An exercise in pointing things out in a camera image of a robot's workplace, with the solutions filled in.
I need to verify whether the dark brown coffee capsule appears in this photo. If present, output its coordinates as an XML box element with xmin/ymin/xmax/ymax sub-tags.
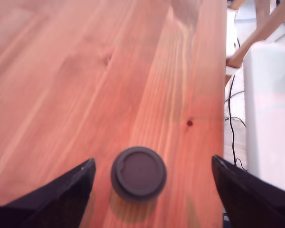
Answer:
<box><xmin>110</xmin><ymin>146</ymin><xmax>168</xmax><ymax>202</ymax></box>

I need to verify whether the white box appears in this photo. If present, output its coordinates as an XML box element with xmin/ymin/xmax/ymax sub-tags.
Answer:
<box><xmin>242</xmin><ymin>40</ymin><xmax>285</xmax><ymax>190</ymax></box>

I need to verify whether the wooden chair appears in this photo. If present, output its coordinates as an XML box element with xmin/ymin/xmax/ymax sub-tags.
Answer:
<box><xmin>225</xmin><ymin>0</ymin><xmax>285</xmax><ymax>69</ymax></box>

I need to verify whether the black floor cable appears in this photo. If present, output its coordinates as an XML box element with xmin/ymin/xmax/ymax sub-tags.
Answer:
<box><xmin>224</xmin><ymin>75</ymin><xmax>249</xmax><ymax>171</ymax></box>

